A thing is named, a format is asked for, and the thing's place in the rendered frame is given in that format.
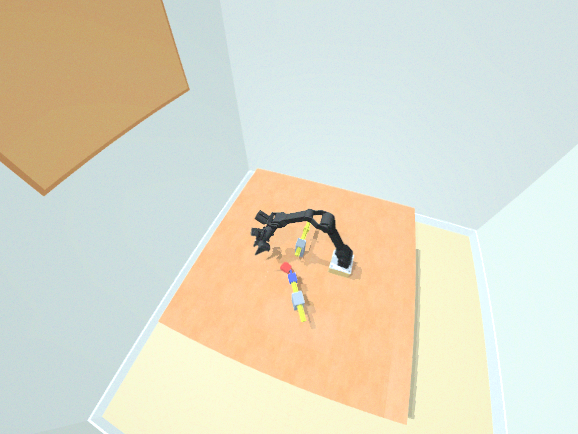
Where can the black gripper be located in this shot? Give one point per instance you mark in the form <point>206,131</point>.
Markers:
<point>262,243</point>

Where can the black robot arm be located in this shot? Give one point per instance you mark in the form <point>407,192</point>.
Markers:
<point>327,225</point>

